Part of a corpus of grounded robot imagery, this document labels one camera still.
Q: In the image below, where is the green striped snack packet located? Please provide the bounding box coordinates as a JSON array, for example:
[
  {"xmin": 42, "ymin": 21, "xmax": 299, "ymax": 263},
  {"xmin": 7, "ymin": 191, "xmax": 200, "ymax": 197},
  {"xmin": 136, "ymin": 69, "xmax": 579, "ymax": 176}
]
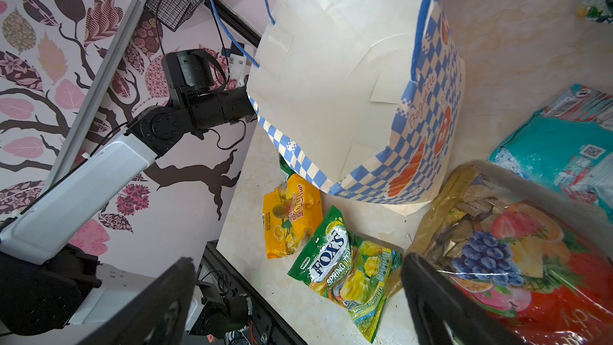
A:
[{"xmin": 279, "ymin": 154, "xmax": 295, "ymax": 181}]

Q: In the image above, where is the gold candy bag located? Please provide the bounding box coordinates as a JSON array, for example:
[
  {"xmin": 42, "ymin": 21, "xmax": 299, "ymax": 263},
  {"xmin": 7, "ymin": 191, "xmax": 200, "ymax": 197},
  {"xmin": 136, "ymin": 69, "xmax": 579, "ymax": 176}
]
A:
[{"xmin": 405, "ymin": 161, "xmax": 612, "ymax": 344}]

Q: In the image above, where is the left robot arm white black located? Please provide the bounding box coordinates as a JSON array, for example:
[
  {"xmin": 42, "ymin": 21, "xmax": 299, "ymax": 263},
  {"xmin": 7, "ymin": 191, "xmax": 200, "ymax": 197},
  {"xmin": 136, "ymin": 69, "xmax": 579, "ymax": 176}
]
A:
[{"xmin": 1, "ymin": 50, "xmax": 254, "ymax": 335}]

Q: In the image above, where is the blue checkered paper bag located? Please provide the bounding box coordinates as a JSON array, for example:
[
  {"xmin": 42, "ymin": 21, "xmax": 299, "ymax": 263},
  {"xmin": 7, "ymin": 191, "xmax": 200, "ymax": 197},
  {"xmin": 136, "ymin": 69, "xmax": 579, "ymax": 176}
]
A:
[{"xmin": 247, "ymin": 0, "xmax": 465, "ymax": 216}]

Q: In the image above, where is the green Fox's candy bag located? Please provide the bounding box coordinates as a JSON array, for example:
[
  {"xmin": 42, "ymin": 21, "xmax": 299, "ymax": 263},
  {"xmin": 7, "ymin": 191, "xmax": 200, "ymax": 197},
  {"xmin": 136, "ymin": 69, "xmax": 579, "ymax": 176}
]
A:
[{"xmin": 288, "ymin": 206, "xmax": 402, "ymax": 343}]

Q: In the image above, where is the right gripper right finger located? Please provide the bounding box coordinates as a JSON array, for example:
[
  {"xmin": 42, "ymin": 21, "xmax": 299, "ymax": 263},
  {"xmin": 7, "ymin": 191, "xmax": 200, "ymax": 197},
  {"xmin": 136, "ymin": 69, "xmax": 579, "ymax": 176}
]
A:
[{"xmin": 401, "ymin": 253, "xmax": 524, "ymax": 344}]

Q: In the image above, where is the orange yellow candy bag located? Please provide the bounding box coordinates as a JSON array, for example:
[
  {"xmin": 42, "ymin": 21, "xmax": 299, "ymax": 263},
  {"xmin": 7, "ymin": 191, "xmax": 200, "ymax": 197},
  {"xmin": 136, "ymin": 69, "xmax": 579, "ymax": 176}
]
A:
[{"xmin": 263, "ymin": 174, "xmax": 323, "ymax": 260}]

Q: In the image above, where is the aluminium rail left wall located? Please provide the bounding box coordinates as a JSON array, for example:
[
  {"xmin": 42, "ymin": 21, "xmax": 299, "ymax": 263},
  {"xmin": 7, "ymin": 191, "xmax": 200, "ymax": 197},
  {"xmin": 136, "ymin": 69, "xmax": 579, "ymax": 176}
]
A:
[{"xmin": 43, "ymin": 0, "xmax": 146, "ymax": 192}]

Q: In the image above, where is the teal snack packet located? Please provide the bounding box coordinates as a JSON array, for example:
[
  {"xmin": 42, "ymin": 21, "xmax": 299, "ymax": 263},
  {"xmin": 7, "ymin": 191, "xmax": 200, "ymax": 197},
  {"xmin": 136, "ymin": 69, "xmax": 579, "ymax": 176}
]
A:
[{"xmin": 488, "ymin": 84, "xmax": 612, "ymax": 220}]

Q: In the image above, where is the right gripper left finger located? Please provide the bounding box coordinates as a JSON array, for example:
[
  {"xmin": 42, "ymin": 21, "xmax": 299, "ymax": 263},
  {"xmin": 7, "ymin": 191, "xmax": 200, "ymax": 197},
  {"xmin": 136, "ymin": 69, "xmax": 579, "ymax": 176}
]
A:
[{"xmin": 80, "ymin": 257, "xmax": 196, "ymax": 345}]

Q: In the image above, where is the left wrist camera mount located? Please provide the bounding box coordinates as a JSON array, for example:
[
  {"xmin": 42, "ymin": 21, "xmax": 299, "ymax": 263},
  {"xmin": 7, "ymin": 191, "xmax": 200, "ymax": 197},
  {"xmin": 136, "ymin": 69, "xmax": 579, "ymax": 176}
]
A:
[{"xmin": 221, "ymin": 42, "xmax": 249, "ymax": 87}]

